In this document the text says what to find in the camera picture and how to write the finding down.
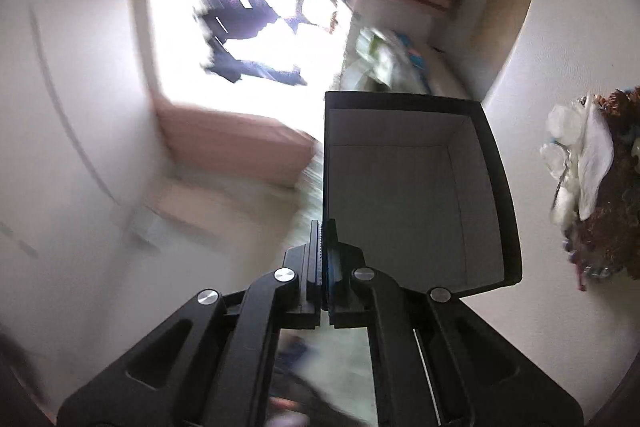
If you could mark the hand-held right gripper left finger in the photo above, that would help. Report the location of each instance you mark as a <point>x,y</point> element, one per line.
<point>315,259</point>

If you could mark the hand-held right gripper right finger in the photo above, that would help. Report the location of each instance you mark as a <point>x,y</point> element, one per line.
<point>332,257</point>

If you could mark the black cardboard box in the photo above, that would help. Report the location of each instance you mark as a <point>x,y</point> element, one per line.
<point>400,207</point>

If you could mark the dark hanging garment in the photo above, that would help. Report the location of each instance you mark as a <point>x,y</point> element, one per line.
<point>250,69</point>
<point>235,17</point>

